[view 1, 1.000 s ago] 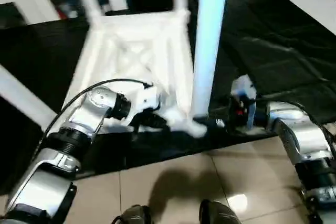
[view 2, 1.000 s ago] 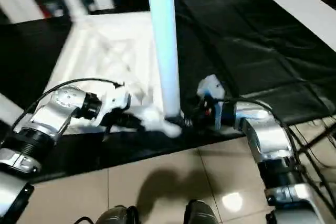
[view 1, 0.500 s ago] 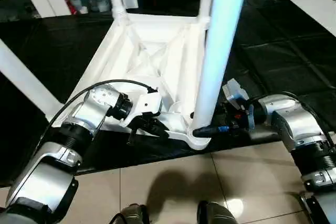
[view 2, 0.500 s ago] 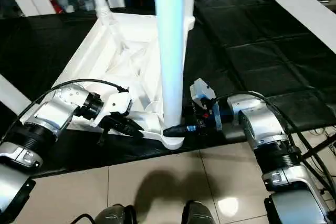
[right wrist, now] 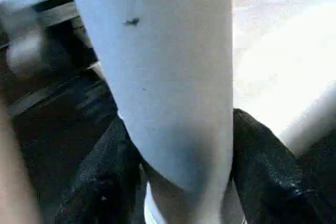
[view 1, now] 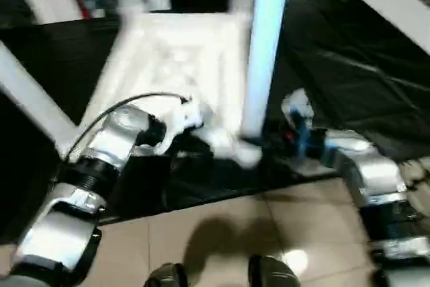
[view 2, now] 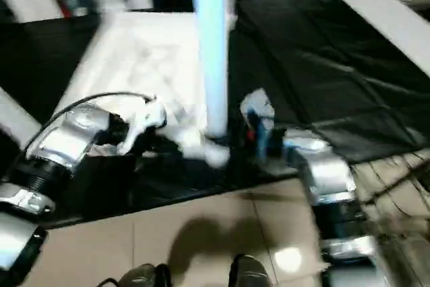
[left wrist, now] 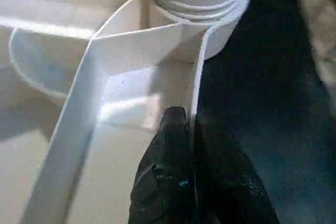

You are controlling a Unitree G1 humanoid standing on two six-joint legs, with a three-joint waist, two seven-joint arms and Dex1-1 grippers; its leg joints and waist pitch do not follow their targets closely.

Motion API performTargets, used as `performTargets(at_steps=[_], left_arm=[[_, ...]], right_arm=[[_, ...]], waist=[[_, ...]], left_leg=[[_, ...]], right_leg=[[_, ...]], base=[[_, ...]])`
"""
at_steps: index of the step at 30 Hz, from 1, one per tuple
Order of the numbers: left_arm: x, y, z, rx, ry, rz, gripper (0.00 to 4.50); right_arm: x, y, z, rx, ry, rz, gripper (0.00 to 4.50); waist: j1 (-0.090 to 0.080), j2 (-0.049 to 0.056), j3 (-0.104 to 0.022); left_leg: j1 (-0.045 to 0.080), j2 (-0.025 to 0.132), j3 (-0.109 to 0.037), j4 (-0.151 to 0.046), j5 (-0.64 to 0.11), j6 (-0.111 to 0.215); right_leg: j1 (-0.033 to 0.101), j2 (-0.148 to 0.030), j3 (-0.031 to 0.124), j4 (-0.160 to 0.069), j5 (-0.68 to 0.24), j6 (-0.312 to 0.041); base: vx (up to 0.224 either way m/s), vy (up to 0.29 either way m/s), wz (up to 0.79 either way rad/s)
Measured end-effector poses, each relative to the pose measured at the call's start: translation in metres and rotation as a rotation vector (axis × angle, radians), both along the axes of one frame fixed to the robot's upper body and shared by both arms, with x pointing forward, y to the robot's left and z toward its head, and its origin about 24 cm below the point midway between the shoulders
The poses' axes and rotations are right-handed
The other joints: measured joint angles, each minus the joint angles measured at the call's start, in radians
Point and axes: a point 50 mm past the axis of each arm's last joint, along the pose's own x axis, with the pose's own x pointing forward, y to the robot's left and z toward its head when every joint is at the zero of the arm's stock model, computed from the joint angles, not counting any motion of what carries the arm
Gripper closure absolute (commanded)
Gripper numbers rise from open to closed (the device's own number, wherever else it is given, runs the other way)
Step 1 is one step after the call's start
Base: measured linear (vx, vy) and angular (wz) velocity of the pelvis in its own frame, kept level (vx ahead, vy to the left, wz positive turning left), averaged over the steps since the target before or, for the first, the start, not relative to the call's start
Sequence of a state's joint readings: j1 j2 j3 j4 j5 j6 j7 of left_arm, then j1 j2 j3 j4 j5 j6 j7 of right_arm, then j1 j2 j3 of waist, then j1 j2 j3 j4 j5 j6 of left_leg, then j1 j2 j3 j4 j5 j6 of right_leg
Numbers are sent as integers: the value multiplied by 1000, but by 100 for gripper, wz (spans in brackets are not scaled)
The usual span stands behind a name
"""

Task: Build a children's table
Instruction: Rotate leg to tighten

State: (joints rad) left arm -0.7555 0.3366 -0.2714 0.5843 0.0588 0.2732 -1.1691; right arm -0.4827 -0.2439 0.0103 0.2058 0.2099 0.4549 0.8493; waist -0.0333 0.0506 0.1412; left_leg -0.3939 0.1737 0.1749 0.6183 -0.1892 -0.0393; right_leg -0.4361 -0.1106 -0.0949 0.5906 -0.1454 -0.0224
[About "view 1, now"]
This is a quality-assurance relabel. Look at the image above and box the white leg with black mark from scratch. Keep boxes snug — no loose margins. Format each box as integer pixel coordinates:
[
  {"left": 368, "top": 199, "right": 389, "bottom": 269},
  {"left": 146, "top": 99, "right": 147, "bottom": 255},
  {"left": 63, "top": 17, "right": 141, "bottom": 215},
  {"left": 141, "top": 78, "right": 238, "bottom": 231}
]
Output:
[{"left": 240, "top": 0, "right": 290, "bottom": 145}]

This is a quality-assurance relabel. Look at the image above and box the white plastic table top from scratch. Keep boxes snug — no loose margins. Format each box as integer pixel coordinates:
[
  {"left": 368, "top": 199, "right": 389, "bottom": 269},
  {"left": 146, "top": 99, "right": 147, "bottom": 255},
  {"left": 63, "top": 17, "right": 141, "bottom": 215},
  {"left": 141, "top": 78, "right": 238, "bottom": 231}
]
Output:
[{"left": 55, "top": 9, "right": 265, "bottom": 171}]

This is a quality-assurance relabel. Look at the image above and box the black work mat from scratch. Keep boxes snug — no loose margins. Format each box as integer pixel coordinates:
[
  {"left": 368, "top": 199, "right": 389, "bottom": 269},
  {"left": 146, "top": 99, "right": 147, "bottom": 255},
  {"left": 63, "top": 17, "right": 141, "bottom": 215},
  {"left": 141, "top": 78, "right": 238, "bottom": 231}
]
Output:
[{"left": 0, "top": 0, "right": 430, "bottom": 244}]

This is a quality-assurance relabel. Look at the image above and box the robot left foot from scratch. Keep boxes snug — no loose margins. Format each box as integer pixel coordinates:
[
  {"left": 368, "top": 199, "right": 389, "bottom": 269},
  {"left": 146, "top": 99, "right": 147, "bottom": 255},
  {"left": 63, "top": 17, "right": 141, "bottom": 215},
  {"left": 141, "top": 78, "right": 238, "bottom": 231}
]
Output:
[{"left": 146, "top": 261, "right": 185, "bottom": 287}]

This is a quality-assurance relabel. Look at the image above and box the white flat board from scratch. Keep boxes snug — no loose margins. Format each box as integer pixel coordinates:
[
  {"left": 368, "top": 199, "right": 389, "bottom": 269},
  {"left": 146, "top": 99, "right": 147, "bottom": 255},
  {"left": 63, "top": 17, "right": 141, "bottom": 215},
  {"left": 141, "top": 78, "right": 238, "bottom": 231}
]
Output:
[{"left": 347, "top": 0, "right": 430, "bottom": 49}]

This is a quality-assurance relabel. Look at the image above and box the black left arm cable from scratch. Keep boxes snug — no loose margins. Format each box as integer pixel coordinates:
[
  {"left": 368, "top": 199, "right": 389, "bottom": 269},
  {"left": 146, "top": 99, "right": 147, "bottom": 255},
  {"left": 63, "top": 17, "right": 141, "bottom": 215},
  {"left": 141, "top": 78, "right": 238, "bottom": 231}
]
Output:
[{"left": 63, "top": 91, "right": 192, "bottom": 163}]

